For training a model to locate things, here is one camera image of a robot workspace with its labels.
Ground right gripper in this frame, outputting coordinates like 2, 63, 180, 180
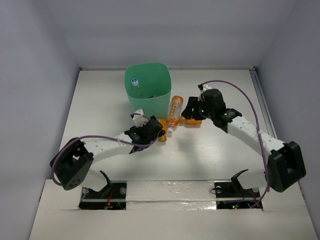
181, 96, 215, 120

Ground small orange bottle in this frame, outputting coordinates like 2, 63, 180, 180
179, 116, 202, 127

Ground small orange bottle barcode label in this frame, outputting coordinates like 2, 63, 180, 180
156, 117, 168, 143

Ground tall orange bottle white cap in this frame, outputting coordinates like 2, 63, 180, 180
166, 95, 184, 136

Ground clear crushed plastic bottle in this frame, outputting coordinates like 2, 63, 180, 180
131, 78, 143, 99

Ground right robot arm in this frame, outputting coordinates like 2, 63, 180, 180
181, 88, 307, 196

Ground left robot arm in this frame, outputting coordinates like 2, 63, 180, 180
49, 113, 165, 198

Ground green plastic bin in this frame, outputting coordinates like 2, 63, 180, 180
124, 62, 172, 118

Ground silver tape strip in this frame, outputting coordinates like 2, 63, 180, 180
125, 181, 217, 211

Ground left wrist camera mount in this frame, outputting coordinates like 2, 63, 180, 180
130, 108, 150, 128

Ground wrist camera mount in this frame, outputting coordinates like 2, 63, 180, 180
198, 84, 212, 97
130, 108, 150, 128

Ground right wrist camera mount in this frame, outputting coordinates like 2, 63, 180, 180
198, 84, 212, 97

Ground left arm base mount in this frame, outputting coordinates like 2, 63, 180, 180
78, 170, 127, 211

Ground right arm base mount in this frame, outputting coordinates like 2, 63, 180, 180
209, 169, 263, 210

